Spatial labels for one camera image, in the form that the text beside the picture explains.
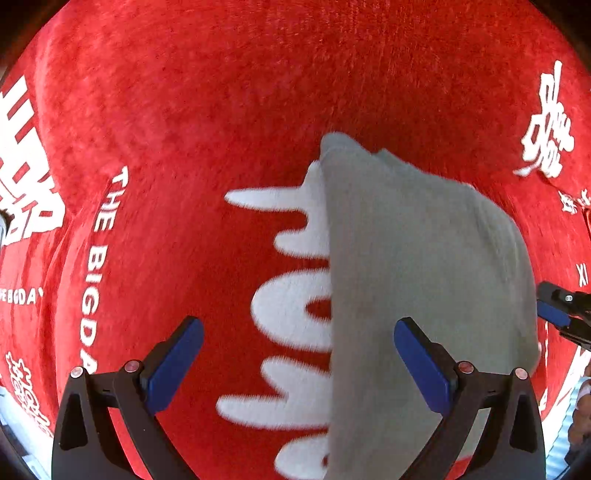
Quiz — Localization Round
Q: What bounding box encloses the grey small garment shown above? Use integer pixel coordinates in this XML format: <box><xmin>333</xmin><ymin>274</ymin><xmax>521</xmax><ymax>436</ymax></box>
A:
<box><xmin>318</xmin><ymin>131</ymin><xmax>544</xmax><ymax>480</ymax></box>

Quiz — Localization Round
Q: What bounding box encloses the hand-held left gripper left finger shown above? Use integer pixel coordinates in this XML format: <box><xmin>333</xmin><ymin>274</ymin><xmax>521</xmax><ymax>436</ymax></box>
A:
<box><xmin>52</xmin><ymin>316</ymin><xmax>204</xmax><ymax>480</ymax></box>

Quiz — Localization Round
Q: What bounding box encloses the red printed blanket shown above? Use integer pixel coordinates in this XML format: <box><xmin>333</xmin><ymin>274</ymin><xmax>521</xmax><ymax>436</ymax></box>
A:
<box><xmin>0</xmin><ymin>0</ymin><xmax>591</xmax><ymax>480</ymax></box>

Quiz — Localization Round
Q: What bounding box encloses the light blue striped cloth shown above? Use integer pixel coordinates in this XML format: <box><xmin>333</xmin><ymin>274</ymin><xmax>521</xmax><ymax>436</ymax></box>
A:
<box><xmin>547</xmin><ymin>376</ymin><xmax>591</xmax><ymax>469</ymax></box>

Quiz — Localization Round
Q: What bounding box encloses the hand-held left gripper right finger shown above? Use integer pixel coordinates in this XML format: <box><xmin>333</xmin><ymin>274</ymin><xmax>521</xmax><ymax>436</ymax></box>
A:
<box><xmin>394</xmin><ymin>316</ymin><xmax>547</xmax><ymax>480</ymax></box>

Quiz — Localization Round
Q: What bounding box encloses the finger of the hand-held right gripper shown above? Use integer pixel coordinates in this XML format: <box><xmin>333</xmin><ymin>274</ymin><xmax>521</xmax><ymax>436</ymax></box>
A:
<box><xmin>536</xmin><ymin>281</ymin><xmax>591</xmax><ymax>326</ymax></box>
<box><xmin>556</xmin><ymin>320</ymin><xmax>591</xmax><ymax>354</ymax></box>

